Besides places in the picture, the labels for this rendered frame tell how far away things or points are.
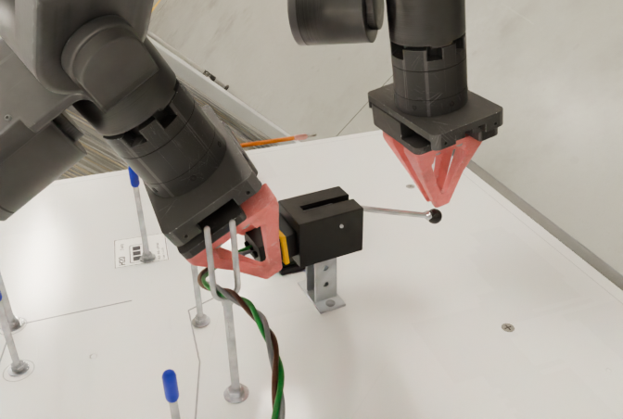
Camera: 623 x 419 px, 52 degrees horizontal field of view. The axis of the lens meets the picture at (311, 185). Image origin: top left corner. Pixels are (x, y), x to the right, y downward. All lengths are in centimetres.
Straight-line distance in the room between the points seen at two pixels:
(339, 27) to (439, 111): 10
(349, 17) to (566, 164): 145
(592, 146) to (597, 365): 138
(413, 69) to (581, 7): 177
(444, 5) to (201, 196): 21
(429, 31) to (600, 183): 137
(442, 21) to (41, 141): 28
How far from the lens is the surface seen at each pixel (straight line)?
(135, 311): 56
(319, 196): 51
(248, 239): 50
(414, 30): 47
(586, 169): 184
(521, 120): 206
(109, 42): 28
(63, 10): 28
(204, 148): 39
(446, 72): 48
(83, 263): 63
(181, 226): 38
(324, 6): 48
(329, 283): 54
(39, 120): 34
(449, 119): 49
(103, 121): 37
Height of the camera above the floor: 139
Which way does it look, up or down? 32 degrees down
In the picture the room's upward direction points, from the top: 57 degrees counter-clockwise
